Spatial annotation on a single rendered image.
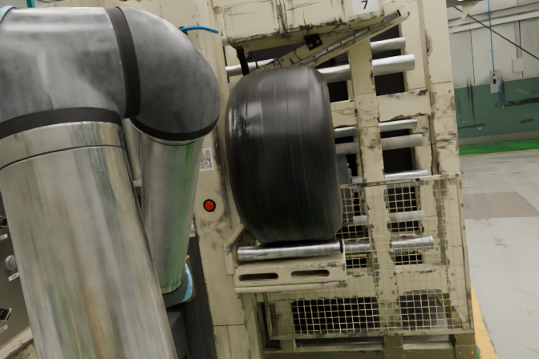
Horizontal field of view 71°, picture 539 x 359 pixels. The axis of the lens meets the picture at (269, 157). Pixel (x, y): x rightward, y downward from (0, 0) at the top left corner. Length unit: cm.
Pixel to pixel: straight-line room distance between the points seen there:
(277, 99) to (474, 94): 957
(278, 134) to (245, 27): 63
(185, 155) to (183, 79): 13
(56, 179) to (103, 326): 13
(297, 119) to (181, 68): 65
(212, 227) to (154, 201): 77
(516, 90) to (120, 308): 1051
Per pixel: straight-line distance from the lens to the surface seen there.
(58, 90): 37
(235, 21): 156
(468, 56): 1061
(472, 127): 1054
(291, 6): 153
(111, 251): 36
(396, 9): 168
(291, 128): 102
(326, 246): 122
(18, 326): 115
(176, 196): 57
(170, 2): 137
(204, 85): 44
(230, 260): 124
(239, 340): 150
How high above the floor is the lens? 133
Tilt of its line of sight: 6 degrees down
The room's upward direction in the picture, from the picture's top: 8 degrees counter-clockwise
